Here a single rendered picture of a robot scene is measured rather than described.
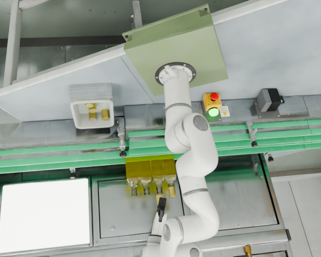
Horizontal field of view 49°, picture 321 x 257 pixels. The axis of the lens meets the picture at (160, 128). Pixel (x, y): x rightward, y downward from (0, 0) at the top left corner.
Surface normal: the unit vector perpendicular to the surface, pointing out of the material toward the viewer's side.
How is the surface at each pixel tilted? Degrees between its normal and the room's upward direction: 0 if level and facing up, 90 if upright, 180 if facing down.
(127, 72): 0
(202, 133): 87
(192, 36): 4
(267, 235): 90
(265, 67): 0
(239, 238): 90
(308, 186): 90
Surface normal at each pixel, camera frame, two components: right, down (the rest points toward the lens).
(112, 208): 0.10, -0.47
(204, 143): 0.45, -0.43
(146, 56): 0.06, 0.88
